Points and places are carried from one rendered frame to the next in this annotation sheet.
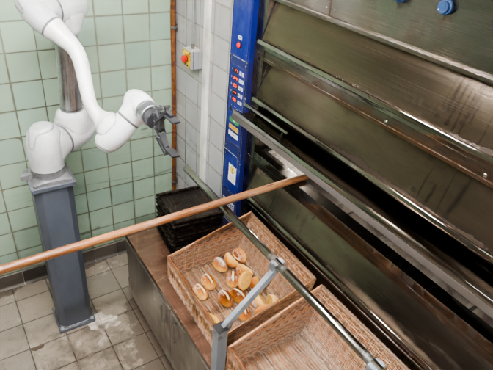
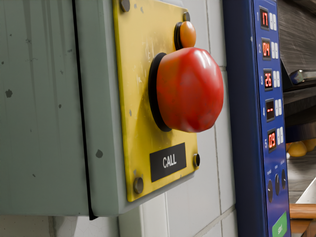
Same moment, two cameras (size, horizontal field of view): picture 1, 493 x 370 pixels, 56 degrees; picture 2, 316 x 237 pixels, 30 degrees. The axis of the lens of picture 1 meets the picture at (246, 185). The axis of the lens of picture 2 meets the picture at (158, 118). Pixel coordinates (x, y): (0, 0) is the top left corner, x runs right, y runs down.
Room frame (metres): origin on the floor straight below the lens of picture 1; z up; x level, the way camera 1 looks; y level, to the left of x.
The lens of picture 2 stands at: (2.62, 0.63, 1.46)
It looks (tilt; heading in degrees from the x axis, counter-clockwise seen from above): 3 degrees down; 238
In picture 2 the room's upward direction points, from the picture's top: 4 degrees counter-clockwise
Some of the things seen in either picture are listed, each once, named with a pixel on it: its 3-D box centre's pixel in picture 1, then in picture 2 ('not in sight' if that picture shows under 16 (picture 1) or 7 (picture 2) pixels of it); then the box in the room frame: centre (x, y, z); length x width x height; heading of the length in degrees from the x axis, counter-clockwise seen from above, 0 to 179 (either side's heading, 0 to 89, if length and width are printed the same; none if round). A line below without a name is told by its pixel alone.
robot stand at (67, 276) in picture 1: (62, 252); not in sight; (1.90, 0.97, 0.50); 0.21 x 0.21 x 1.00; 35
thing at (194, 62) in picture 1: (192, 57); (98, 96); (2.49, 0.36, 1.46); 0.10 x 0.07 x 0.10; 36
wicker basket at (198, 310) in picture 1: (237, 277); not in sight; (1.61, 0.00, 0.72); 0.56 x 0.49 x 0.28; 35
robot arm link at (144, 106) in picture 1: (149, 114); not in sight; (1.67, 0.41, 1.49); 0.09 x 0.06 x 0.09; 126
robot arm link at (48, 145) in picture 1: (45, 144); not in sight; (1.91, 0.96, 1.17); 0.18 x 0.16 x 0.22; 160
